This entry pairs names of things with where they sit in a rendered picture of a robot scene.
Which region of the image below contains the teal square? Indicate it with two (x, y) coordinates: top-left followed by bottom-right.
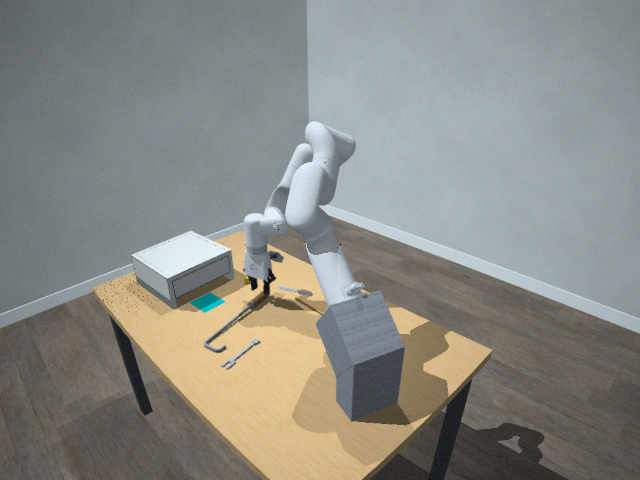
(190, 292), (226, 313)

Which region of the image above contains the small grey cabinet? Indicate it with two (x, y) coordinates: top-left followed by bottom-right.
(131, 231), (235, 309)

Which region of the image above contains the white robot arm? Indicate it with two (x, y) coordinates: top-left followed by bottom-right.
(244, 122), (366, 307)

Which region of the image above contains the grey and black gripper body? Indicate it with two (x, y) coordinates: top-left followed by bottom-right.
(244, 250), (272, 280)

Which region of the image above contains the steel rod with brown wooden handle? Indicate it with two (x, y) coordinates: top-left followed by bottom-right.
(204, 291), (270, 352)

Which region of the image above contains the grey wrench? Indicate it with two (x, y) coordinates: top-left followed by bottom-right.
(221, 338), (260, 370)

